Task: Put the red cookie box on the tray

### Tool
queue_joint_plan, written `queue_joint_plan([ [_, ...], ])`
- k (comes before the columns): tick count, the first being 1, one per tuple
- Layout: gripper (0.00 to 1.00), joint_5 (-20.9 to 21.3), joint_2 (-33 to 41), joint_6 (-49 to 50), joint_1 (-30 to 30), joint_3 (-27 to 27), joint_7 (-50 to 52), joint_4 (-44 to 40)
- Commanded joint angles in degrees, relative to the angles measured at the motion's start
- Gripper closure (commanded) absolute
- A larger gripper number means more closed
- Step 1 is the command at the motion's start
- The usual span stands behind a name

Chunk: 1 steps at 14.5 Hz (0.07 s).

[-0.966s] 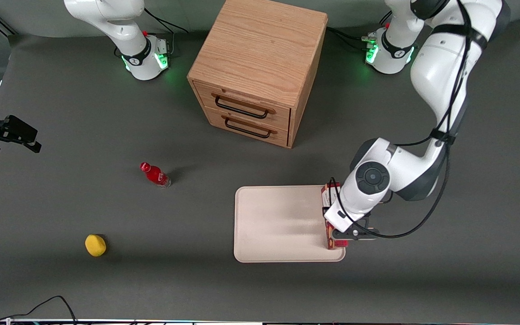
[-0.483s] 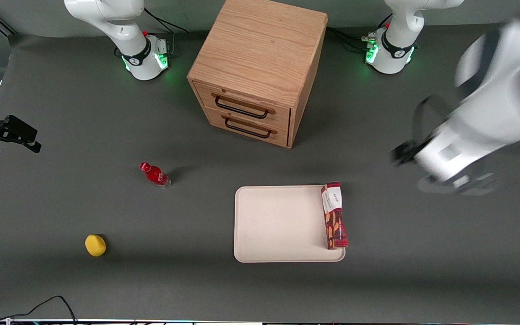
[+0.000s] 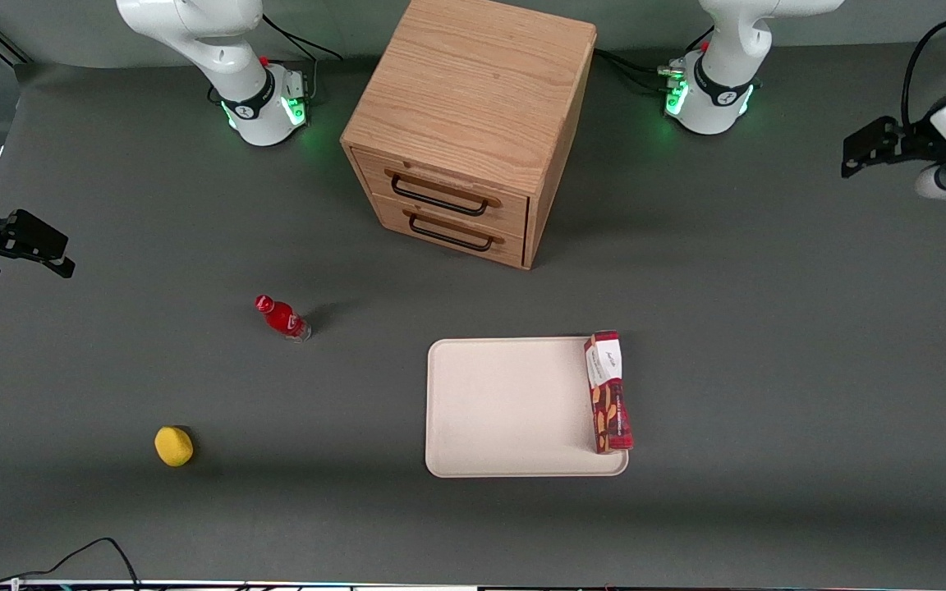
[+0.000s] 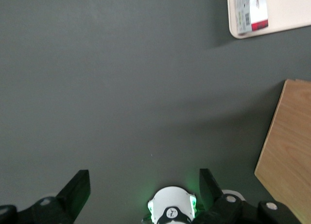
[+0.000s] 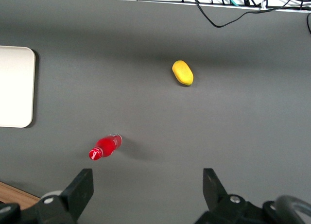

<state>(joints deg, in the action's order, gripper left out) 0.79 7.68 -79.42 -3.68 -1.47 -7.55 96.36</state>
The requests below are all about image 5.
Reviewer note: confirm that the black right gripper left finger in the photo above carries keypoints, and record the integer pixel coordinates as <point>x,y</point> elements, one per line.
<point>79,188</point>

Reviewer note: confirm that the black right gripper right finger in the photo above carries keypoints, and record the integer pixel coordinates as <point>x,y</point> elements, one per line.
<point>212,187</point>

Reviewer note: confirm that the cream rounded rectangular tray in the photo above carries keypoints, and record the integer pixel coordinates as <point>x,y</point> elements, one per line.
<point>15,86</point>

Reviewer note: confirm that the red drink bottle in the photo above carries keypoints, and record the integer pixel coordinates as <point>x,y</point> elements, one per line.
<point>105,146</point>

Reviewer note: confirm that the brown wooden board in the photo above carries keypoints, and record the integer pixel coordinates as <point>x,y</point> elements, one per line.
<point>14,194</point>

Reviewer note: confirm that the yellow toy mango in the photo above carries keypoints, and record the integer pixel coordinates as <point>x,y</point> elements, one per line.
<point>183,72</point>

